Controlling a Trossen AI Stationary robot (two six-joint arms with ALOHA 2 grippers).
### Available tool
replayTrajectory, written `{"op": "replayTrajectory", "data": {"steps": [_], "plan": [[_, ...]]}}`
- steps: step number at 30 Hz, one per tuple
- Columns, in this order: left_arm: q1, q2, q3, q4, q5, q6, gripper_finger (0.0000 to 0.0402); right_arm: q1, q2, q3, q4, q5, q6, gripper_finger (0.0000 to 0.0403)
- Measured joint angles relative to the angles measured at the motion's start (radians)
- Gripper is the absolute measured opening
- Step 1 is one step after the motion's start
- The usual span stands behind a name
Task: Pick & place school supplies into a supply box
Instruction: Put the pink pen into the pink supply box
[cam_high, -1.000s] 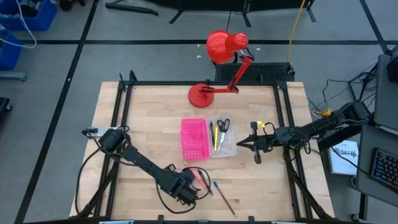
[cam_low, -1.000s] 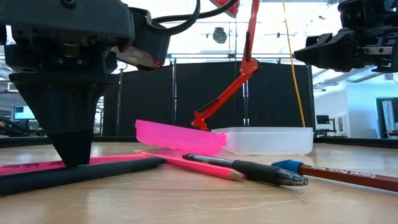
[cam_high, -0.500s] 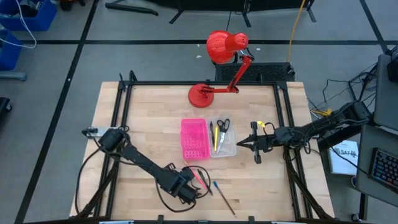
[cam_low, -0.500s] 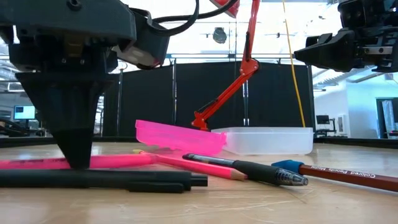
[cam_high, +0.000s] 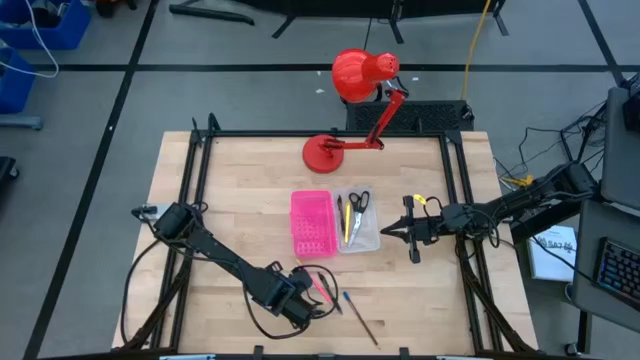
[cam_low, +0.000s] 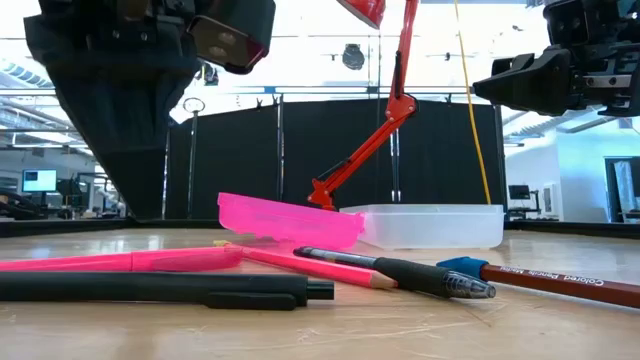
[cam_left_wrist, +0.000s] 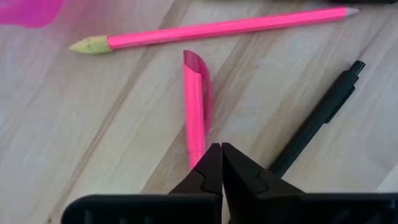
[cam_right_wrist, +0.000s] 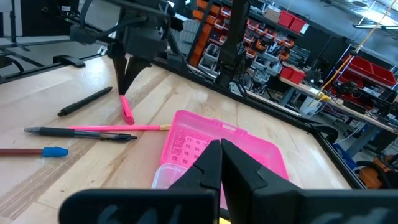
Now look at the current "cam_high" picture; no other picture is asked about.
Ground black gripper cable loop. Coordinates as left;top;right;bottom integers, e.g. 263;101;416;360
242;263;340;341

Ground grey desk with keyboard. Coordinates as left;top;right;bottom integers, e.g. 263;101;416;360
572;199;640;319

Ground clear plastic supply box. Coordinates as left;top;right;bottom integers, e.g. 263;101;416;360
332;186;381;255

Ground black mesh computer case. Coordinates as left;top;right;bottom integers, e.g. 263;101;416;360
345;99;475;134

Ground black-handled scissors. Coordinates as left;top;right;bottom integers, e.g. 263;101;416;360
347;190;372;248

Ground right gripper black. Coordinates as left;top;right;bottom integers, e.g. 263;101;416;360
380;195;446;265

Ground white booklet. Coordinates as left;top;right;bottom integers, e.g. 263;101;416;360
527;224;579;283

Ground black metal table frame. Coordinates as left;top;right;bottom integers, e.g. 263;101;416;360
112;113;539;354

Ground pink perforated plastic lid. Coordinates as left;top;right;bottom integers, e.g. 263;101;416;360
290;189;339;259

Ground white cable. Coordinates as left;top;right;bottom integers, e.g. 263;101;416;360
0;0;60;80

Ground black backlit keyboard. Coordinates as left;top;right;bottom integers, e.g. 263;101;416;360
593;237;640;311

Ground large blue plastic bin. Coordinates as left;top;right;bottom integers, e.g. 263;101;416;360
0;0;93;51

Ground red desk lamp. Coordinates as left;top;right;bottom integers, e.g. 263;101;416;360
301;48;410;175

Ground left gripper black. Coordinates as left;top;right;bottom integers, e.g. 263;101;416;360
252;262;326;329

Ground brown pencil with blue cap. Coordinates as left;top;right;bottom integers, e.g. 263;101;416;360
342;291;381;350

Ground yellow cable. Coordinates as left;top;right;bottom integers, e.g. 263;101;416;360
459;0;494;100

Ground black floor cable bundle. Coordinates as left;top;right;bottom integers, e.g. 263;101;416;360
494;99;609;174

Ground pink pencil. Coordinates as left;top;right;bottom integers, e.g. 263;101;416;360
294;258;334;305

